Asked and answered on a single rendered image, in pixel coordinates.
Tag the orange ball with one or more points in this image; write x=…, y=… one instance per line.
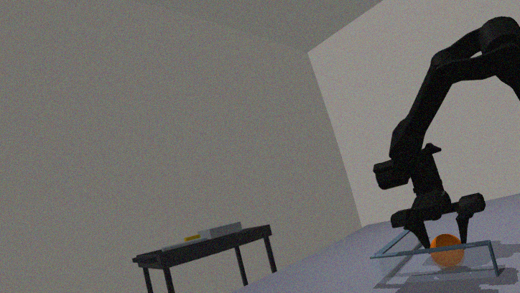
x=445, y=240

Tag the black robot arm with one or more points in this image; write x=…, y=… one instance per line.
x=499, y=41

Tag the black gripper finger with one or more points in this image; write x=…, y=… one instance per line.
x=419, y=231
x=462, y=222

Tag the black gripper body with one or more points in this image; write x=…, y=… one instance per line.
x=467, y=204

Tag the clear low corner walls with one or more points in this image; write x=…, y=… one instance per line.
x=467, y=263

